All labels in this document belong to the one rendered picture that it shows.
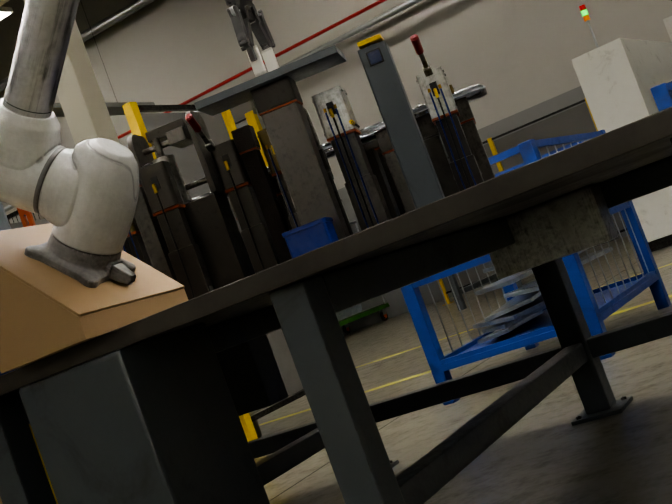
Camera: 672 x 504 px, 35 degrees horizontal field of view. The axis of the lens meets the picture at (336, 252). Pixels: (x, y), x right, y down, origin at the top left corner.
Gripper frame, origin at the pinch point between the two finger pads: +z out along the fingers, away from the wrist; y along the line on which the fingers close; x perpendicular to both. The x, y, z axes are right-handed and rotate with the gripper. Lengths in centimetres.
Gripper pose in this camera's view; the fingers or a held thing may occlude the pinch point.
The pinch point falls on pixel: (264, 64)
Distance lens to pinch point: 262.5
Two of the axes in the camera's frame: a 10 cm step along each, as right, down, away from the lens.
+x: -8.4, 3.3, 4.4
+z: 3.4, 9.4, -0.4
